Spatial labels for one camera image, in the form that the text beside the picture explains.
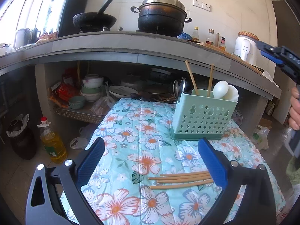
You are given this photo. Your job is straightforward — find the black trash bin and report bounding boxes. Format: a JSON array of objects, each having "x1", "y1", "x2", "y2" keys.
[{"x1": 6, "y1": 114, "x2": 37, "y2": 160}]

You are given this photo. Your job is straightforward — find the white jar with woven lid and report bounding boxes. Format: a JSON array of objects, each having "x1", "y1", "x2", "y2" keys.
[{"x1": 233, "y1": 31, "x2": 259, "y2": 66}]

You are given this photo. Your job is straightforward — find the cooking oil jug on floor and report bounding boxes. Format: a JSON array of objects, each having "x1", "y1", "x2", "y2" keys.
[{"x1": 37, "y1": 116, "x2": 68, "y2": 164}]

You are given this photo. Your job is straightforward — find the wooden rolling pin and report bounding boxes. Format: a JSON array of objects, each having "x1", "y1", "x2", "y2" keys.
[{"x1": 214, "y1": 33, "x2": 220, "y2": 47}]

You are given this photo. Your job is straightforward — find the black appliance beside stove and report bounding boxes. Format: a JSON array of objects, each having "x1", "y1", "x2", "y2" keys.
[{"x1": 34, "y1": 0, "x2": 91, "y2": 38}]

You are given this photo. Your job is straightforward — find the green plastic utensil holder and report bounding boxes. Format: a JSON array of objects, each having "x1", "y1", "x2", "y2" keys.
[{"x1": 170, "y1": 89, "x2": 237, "y2": 141}]

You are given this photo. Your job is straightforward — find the stack of bowls under counter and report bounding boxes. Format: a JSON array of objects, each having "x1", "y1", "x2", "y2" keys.
[{"x1": 80, "y1": 74, "x2": 104, "y2": 102}]

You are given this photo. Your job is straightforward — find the metal spoon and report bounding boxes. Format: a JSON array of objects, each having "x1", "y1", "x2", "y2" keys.
[{"x1": 173, "y1": 78, "x2": 187, "y2": 100}]

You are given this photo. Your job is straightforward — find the wooden cutting board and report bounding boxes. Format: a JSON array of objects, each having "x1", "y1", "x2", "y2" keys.
[{"x1": 198, "y1": 42, "x2": 262, "y2": 75}]

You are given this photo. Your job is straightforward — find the white plate under counter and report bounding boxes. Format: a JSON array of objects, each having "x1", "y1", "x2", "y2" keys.
[{"x1": 108, "y1": 85, "x2": 138, "y2": 98}]

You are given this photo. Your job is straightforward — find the oil bottle yellow cap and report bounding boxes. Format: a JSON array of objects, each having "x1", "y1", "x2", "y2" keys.
[{"x1": 191, "y1": 26, "x2": 199, "y2": 42}]

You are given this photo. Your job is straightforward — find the small bottle red cap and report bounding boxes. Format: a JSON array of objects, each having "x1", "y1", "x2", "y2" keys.
[{"x1": 219, "y1": 37, "x2": 226, "y2": 51}]

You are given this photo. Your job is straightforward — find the sauce bottle red label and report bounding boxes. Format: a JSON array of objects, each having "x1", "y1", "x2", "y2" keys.
[{"x1": 206, "y1": 29, "x2": 214, "y2": 46}]

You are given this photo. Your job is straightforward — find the black frying pan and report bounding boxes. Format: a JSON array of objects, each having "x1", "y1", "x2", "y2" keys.
[{"x1": 73, "y1": 0, "x2": 116, "y2": 33}]

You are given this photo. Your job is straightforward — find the person's right hand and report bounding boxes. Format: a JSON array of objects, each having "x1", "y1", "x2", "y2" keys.
[{"x1": 289, "y1": 87, "x2": 300, "y2": 131}]

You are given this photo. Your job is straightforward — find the grey concrete kitchen counter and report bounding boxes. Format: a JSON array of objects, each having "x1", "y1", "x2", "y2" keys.
[{"x1": 1, "y1": 31, "x2": 282, "y2": 100}]

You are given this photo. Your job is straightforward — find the white plastic bag on floor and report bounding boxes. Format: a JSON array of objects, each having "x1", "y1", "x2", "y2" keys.
[{"x1": 250, "y1": 125, "x2": 269, "y2": 150}]

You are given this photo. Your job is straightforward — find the white ceramic spoon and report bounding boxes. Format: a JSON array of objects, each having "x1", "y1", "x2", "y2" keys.
[
  {"x1": 213, "y1": 80, "x2": 229, "y2": 99},
  {"x1": 223, "y1": 85, "x2": 239, "y2": 103}
]

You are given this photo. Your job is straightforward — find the black stockpot with steel lid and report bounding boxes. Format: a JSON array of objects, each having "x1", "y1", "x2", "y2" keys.
[{"x1": 130, "y1": 0, "x2": 192, "y2": 37}]

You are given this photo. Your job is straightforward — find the white wall socket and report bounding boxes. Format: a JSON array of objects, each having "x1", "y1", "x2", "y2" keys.
[{"x1": 192, "y1": 0, "x2": 212, "y2": 12}]

